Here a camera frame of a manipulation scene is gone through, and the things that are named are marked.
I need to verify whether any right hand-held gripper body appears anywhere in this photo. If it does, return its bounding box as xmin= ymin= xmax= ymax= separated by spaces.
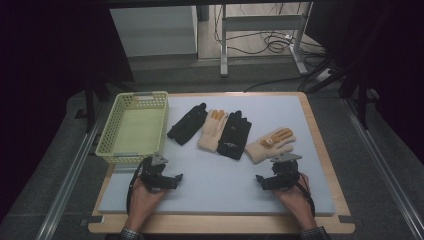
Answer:
xmin=269 ymin=152 xmax=303 ymax=192

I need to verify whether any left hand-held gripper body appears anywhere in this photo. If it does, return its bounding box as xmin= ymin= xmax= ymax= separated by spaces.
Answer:
xmin=138 ymin=152 xmax=171 ymax=194

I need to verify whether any beige glove with orange fingers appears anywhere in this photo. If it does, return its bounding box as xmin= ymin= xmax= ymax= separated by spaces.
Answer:
xmin=244 ymin=126 xmax=297 ymax=165

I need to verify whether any yellow-green plastic basket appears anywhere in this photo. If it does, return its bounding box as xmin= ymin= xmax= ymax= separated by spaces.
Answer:
xmin=94 ymin=90 xmax=170 ymax=165

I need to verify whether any black glove with white print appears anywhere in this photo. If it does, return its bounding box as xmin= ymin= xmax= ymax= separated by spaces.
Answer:
xmin=216 ymin=110 xmax=253 ymax=161

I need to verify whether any plain black glove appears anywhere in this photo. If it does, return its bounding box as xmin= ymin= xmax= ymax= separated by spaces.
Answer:
xmin=166 ymin=102 xmax=209 ymax=146

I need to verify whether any beige glove with orange fingertips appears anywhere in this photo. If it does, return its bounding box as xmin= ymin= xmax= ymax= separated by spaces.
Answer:
xmin=197 ymin=108 xmax=230 ymax=154

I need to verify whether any person's right hand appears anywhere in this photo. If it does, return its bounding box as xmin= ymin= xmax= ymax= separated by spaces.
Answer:
xmin=273 ymin=172 xmax=318 ymax=232

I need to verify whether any person's left hand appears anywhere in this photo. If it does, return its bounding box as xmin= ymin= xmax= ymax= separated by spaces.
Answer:
xmin=123 ymin=181 xmax=168 ymax=232

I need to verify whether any black metal stand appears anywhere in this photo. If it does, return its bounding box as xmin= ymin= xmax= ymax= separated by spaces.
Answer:
xmin=339 ymin=56 xmax=382 ymax=131
xmin=82 ymin=78 xmax=135 ymax=134

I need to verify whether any white power strip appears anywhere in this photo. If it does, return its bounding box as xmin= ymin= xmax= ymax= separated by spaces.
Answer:
xmin=315 ymin=67 xmax=333 ymax=83

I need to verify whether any grey cabinet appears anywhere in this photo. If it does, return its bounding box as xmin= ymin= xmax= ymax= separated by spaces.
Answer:
xmin=109 ymin=5 xmax=200 ymax=58

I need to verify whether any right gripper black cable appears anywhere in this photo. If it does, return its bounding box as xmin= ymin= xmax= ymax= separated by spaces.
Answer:
xmin=297 ymin=171 xmax=316 ymax=218

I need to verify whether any metal floor rail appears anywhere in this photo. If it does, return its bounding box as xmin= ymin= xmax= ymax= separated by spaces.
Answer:
xmin=341 ymin=98 xmax=424 ymax=240
xmin=34 ymin=109 xmax=105 ymax=240

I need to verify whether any long black floor cable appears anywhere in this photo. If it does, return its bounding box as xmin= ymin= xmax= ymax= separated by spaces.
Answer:
xmin=243 ymin=75 xmax=305 ymax=93

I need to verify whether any tangle of floor cables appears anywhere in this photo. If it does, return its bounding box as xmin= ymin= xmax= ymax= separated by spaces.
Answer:
xmin=213 ymin=3 xmax=326 ymax=56

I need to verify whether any white desk frame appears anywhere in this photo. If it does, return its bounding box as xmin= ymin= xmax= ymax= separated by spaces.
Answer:
xmin=219 ymin=2 xmax=314 ymax=78

